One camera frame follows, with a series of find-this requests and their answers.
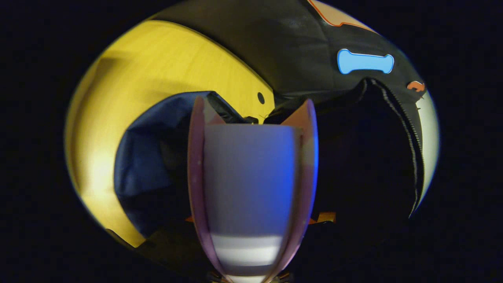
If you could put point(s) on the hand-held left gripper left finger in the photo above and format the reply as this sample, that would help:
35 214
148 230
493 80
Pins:
173 249

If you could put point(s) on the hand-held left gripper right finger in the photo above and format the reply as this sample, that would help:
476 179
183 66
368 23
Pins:
330 243

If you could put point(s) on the blue schoolbag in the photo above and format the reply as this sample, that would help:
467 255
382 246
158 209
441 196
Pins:
145 165

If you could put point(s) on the pink book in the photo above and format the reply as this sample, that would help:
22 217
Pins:
247 177

